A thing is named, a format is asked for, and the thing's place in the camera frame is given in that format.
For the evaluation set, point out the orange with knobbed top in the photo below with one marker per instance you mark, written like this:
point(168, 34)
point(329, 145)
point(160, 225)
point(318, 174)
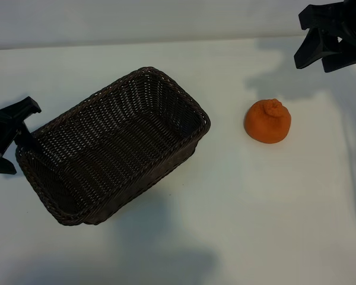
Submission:
point(264, 127)

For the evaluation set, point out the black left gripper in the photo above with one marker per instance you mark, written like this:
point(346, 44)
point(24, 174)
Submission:
point(3, 130)

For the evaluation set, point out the dark brown wicker basket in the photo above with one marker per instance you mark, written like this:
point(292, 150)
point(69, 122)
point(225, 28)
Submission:
point(106, 142)

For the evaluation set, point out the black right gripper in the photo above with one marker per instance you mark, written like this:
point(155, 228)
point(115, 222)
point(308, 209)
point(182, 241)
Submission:
point(344, 17)

